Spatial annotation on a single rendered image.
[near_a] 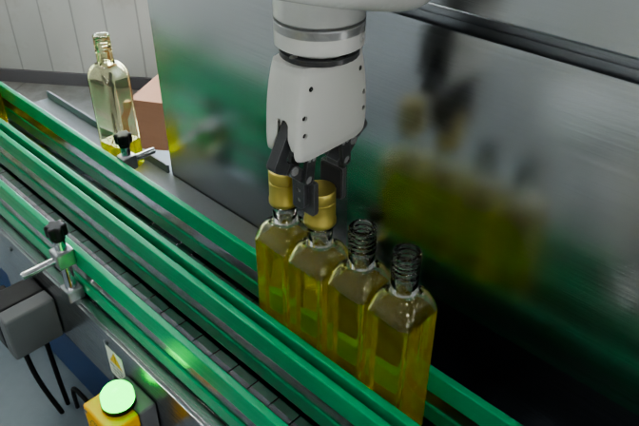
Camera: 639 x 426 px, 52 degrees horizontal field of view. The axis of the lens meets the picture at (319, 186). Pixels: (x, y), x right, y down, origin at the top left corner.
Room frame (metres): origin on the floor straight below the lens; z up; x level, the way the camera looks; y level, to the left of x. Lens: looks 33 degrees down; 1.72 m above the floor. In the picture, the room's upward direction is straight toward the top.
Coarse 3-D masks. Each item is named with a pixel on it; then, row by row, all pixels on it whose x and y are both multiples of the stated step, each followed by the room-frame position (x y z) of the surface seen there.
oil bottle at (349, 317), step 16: (336, 272) 0.54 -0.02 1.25; (352, 272) 0.53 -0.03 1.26; (368, 272) 0.53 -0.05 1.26; (384, 272) 0.54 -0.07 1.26; (336, 288) 0.53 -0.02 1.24; (352, 288) 0.52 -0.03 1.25; (368, 288) 0.51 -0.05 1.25; (336, 304) 0.53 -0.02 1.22; (352, 304) 0.51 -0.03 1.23; (336, 320) 0.53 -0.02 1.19; (352, 320) 0.51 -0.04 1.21; (336, 336) 0.53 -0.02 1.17; (352, 336) 0.51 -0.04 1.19; (336, 352) 0.53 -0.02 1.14; (352, 352) 0.51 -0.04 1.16; (352, 368) 0.51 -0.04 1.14
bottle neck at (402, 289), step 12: (396, 252) 0.50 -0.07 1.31; (408, 252) 0.51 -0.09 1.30; (420, 252) 0.50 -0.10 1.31; (396, 264) 0.49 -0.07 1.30; (408, 264) 0.49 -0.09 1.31; (420, 264) 0.50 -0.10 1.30; (396, 276) 0.49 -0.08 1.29; (408, 276) 0.49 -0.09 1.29; (396, 288) 0.49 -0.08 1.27; (408, 288) 0.49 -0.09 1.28
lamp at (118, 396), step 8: (112, 384) 0.58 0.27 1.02; (120, 384) 0.58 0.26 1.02; (128, 384) 0.59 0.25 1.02; (104, 392) 0.57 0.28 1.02; (112, 392) 0.57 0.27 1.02; (120, 392) 0.57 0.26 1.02; (128, 392) 0.57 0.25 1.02; (104, 400) 0.56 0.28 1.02; (112, 400) 0.56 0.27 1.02; (120, 400) 0.56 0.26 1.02; (128, 400) 0.57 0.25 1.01; (104, 408) 0.56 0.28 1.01; (112, 408) 0.55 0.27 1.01; (120, 408) 0.56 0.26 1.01; (128, 408) 0.56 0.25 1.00; (112, 416) 0.55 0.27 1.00
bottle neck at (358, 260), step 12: (360, 228) 0.55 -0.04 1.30; (372, 228) 0.54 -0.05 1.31; (348, 240) 0.54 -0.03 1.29; (360, 240) 0.53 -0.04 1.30; (372, 240) 0.53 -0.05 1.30; (348, 252) 0.54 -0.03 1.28; (360, 252) 0.53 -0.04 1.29; (372, 252) 0.53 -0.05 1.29; (348, 264) 0.54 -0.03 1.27; (360, 264) 0.53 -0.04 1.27; (372, 264) 0.53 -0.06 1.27
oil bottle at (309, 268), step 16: (304, 240) 0.59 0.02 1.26; (336, 240) 0.59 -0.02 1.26; (304, 256) 0.56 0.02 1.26; (320, 256) 0.56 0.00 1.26; (336, 256) 0.57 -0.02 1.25; (288, 272) 0.58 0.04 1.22; (304, 272) 0.56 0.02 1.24; (320, 272) 0.55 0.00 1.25; (304, 288) 0.56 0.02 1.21; (320, 288) 0.54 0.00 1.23; (304, 304) 0.56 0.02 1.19; (320, 304) 0.54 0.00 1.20; (304, 320) 0.56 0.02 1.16; (320, 320) 0.54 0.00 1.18; (304, 336) 0.56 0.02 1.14; (320, 336) 0.54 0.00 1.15; (320, 352) 0.54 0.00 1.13
